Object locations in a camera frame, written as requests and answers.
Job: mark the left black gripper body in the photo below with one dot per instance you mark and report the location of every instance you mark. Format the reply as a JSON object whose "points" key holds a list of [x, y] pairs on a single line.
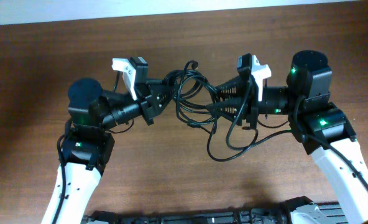
{"points": [[146, 103]]}

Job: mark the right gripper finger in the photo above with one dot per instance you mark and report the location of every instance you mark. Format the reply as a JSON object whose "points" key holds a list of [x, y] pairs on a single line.
{"points": [[230, 109], [233, 88]]}

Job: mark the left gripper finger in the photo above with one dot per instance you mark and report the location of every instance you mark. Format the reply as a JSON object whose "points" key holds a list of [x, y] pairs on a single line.
{"points": [[157, 86], [161, 95]]}

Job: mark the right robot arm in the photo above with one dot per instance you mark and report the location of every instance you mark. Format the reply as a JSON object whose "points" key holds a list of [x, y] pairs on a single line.
{"points": [[317, 123]]}

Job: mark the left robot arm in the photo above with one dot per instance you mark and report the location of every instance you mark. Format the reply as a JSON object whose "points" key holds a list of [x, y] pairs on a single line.
{"points": [[86, 145]]}

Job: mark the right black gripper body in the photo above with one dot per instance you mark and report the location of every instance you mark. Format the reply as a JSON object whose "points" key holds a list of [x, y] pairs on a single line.
{"points": [[250, 101]]}

